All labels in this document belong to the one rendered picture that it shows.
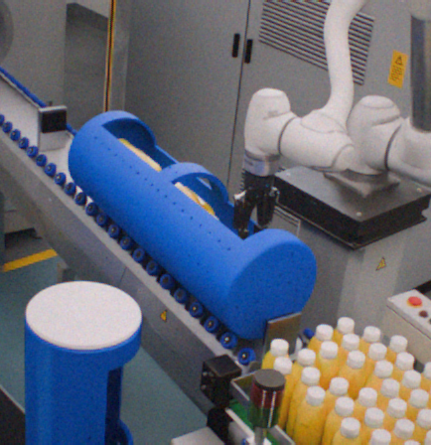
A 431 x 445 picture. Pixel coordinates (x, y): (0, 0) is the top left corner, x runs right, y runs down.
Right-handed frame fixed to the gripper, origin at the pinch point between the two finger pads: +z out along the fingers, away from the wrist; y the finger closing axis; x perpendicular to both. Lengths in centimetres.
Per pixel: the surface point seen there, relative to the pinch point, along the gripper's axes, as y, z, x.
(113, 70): -25, -2, -123
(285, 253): 3.3, -6.4, 18.2
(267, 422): 43, -4, 65
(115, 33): -24, -16, -123
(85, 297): 44.6, 9.6, -5.8
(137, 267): 16.6, 20.2, -27.8
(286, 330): 4.7, 11.7, 24.7
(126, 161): 14.9, -7.1, -40.9
